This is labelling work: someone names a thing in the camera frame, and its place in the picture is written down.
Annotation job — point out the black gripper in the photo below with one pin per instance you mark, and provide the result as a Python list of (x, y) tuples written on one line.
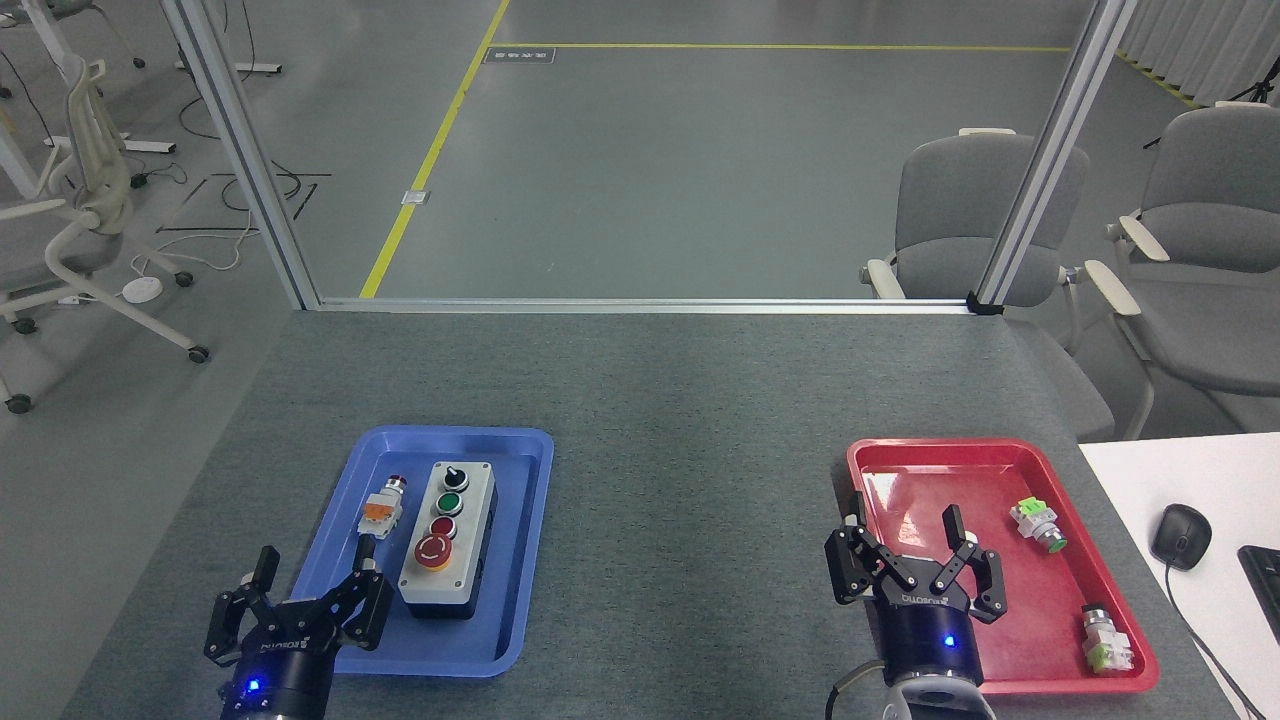
[(285, 660), (930, 640)]

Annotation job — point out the grey control box with buttons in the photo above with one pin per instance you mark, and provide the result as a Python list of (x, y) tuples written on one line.
[(476, 505)]

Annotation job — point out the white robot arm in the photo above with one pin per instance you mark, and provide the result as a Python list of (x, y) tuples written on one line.
[(940, 702)]

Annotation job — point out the red plastic tray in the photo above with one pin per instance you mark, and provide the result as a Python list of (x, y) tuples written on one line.
[(1040, 620)]

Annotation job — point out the blue plastic tray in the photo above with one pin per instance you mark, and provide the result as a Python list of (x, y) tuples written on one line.
[(520, 560)]

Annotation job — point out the white side table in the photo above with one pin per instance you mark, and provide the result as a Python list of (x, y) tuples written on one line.
[(1130, 480)]

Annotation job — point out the black computer mouse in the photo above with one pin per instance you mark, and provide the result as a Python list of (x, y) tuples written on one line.
[(1182, 535)]

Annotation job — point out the black keyboard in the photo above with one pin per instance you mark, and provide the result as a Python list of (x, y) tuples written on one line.
[(1265, 590)]

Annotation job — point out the white round floor socket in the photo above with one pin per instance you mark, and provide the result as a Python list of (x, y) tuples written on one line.
[(142, 289)]

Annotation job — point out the grey armchair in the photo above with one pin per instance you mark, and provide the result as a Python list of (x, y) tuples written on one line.
[(1210, 170), (950, 190)]

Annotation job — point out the silver floor plate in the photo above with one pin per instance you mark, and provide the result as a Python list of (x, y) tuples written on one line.
[(415, 197)]

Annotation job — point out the white mesh office chair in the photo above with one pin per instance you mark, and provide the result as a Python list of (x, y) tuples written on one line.
[(98, 200)]

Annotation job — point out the white desk foot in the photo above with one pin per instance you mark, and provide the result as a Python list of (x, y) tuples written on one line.
[(140, 146), (250, 68)]

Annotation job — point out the black tripod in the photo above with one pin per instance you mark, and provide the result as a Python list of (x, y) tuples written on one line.
[(1262, 92)]

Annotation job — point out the grey floor sign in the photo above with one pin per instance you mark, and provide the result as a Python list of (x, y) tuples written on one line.
[(520, 55)]

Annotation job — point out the white curtain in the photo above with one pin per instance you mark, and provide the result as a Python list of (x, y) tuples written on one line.
[(1200, 40)]

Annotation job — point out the red push button orange switch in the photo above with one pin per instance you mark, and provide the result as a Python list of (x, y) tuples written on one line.
[(382, 510)]

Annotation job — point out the silver push button green switch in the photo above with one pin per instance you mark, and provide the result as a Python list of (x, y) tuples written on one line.
[(1105, 640)]

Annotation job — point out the silver aluminium post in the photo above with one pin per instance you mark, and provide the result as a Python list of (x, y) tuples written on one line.
[(1060, 150), (240, 150)]

